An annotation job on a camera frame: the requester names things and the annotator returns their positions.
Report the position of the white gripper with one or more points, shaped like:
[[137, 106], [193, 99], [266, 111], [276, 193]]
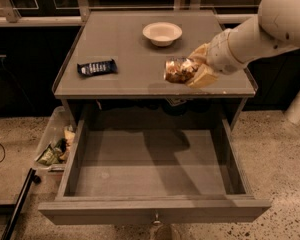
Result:
[[220, 54]]

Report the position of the orange crushed soda can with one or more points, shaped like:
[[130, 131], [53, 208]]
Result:
[[180, 70]]

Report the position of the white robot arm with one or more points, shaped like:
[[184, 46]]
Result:
[[274, 30]]

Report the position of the grey open top drawer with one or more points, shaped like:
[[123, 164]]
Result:
[[127, 165]]

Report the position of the metal drawer pull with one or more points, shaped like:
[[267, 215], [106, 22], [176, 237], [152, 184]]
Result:
[[157, 221]]

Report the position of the white paper bowl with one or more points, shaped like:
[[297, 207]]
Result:
[[162, 34]]

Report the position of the grey wooden cabinet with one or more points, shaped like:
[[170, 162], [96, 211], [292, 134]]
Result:
[[118, 35]]

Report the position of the dark blue snack bar wrapper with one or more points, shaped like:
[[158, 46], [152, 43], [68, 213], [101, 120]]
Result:
[[97, 68]]

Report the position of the yellow snack packet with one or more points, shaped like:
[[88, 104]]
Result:
[[66, 143]]

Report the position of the clear plastic storage bin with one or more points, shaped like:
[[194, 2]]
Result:
[[53, 135]]

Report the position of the green snack packet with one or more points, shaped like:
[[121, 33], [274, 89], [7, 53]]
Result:
[[51, 155]]

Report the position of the black metal bar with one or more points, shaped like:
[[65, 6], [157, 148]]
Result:
[[31, 178]]

